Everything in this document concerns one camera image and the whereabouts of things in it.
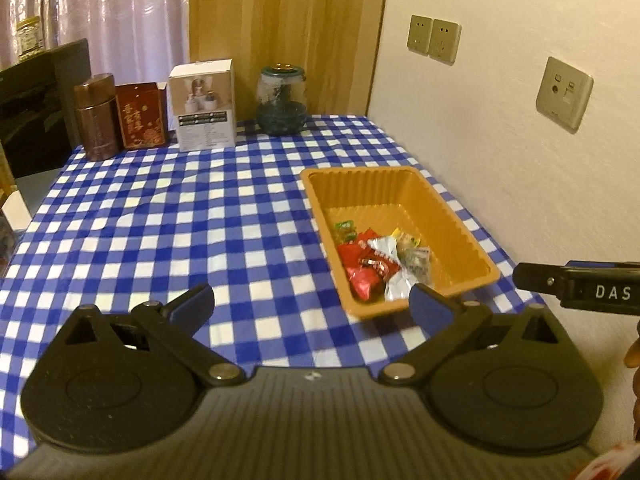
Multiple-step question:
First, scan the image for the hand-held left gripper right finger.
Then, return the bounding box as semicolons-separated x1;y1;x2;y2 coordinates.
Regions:
377;283;562;387

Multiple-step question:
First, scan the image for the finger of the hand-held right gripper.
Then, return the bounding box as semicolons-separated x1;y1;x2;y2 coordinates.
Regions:
513;261;640;297
565;259;640;272

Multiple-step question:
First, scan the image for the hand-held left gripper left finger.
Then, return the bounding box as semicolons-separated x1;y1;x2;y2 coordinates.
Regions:
64;282;247;389

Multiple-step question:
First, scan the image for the green white snack packet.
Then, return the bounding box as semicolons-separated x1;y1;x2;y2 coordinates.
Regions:
370;236;427;304

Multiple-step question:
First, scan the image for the clear silver snack packet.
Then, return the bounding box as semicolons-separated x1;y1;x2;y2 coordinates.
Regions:
400;242;432;287

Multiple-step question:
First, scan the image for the orange plastic tray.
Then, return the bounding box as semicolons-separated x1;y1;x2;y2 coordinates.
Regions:
299;165;502;321

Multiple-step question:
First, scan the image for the person's right hand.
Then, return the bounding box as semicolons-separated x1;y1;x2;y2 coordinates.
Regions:
623;335;640;442

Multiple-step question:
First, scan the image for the blue white checked tablecloth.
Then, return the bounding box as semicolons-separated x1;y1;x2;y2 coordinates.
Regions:
0;114;547;467

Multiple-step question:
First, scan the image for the red white patterned item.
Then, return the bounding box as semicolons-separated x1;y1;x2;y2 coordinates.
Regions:
575;441;632;480

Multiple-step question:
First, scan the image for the dark red patterned box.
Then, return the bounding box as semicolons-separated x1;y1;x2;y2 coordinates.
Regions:
114;81;170;150

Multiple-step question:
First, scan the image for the white product box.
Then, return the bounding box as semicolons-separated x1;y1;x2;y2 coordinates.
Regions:
167;58;237;153

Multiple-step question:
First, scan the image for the brown cylindrical canister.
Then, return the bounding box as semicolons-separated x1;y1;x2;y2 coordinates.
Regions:
73;72;121;162

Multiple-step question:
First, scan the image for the glass jar with dark lid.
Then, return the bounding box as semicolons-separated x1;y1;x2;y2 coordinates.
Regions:
256;63;307;136

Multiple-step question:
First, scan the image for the black glossy cabinet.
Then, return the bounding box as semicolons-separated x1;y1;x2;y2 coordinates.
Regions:
0;38;92;179

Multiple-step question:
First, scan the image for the tan curtain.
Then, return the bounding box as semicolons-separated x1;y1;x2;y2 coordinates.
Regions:
188;0;392;122

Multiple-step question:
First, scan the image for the sheer white curtain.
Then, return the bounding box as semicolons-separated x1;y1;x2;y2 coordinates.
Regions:
0;0;192;87

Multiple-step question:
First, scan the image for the yellow label jar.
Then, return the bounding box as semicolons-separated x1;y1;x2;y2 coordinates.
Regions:
14;16;46;59

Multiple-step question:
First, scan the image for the large beige wall socket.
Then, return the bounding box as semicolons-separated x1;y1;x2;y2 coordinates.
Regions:
535;56;595;134

